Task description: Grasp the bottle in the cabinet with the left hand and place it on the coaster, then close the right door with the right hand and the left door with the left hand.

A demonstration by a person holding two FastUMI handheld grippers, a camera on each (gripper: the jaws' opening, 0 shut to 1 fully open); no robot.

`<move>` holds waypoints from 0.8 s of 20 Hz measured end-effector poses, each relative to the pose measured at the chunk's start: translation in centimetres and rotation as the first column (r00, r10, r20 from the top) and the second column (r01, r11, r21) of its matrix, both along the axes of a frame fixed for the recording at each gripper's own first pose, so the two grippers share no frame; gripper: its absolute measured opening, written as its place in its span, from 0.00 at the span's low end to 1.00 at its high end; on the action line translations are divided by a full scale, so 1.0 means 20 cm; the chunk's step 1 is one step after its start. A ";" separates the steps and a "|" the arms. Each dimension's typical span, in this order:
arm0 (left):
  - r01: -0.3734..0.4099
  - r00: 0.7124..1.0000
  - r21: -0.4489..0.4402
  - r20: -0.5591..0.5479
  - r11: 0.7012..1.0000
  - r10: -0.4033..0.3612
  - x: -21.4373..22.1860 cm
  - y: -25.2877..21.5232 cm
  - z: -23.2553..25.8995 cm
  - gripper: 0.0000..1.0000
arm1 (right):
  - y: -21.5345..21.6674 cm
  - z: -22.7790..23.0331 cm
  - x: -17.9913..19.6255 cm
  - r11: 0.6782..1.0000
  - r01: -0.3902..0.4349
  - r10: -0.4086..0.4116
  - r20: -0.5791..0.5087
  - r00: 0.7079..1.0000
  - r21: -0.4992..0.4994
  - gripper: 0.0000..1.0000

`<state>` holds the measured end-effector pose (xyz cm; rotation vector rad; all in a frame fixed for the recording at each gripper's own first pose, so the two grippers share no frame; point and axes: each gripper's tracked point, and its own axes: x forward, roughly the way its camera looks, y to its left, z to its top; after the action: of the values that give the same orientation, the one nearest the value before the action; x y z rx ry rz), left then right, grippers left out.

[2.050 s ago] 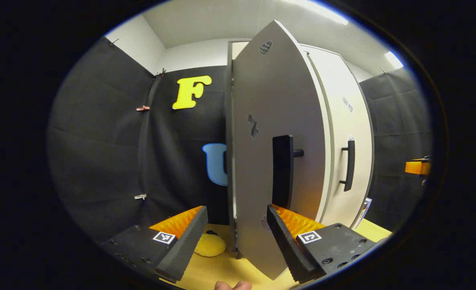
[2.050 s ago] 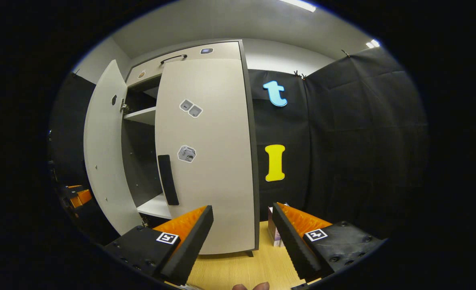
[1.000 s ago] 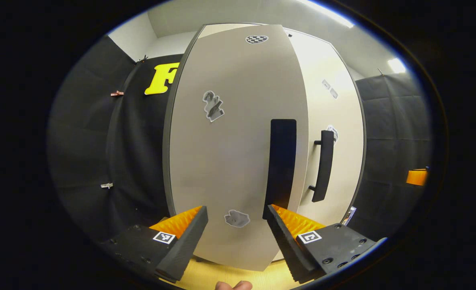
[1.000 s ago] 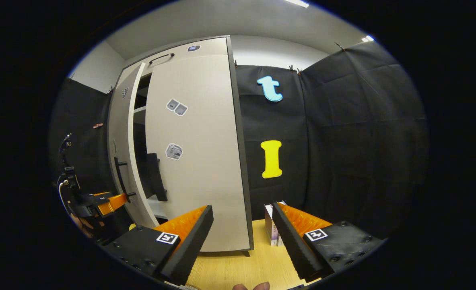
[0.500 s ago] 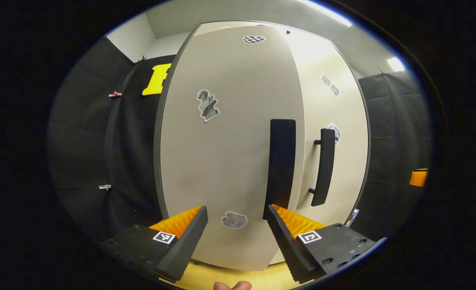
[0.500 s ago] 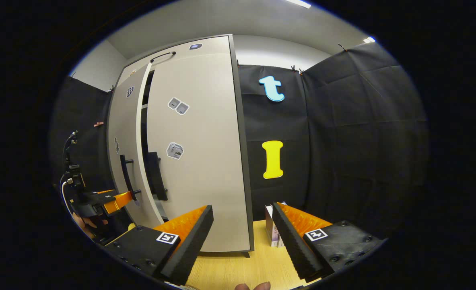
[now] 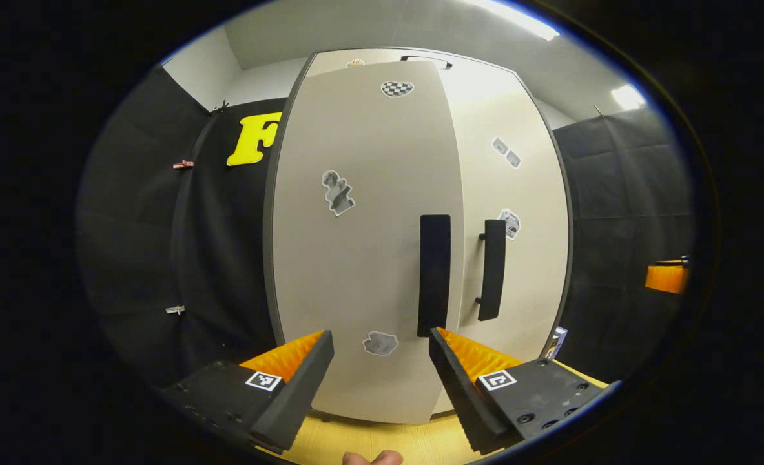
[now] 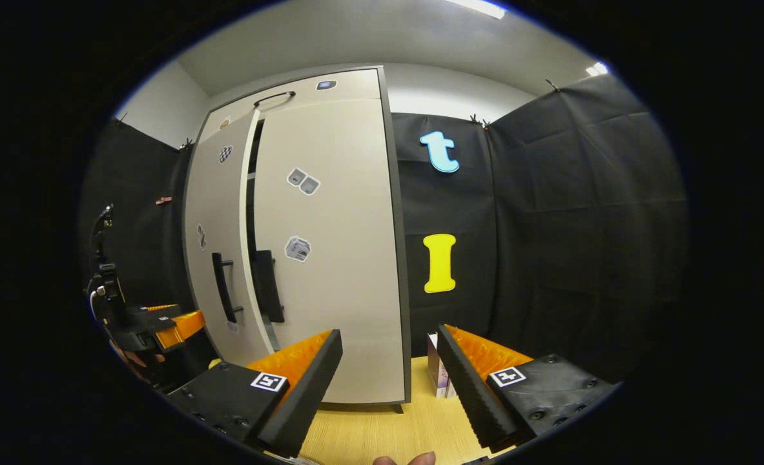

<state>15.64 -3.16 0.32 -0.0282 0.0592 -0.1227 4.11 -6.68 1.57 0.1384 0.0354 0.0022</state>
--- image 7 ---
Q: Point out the black cloth clip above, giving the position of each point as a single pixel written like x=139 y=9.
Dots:
x=220 y=106

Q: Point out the small ceiling light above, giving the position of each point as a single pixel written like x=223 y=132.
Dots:
x=628 y=97

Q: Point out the white cloth clip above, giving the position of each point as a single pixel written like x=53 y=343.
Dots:
x=175 y=310

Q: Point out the white cabinet door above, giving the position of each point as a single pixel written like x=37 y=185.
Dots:
x=530 y=181
x=356 y=271

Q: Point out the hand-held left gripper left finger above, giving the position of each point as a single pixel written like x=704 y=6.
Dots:
x=298 y=394

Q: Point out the long ceiling light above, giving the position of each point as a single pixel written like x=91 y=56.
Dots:
x=517 y=16

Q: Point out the red cloth clip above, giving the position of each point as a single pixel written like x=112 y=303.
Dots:
x=183 y=165

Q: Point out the beige cabinet drawer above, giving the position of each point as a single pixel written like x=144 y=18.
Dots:
x=330 y=63

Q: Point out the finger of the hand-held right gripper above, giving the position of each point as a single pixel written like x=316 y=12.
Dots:
x=666 y=278

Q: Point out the white and grey cabinet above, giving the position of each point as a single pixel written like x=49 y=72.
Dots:
x=268 y=213

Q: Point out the black backdrop cloth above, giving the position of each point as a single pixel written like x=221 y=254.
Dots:
x=136 y=245
x=620 y=226

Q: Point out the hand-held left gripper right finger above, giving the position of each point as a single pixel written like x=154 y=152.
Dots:
x=456 y=387

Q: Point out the small white box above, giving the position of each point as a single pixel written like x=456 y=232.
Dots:
x=557 y=341

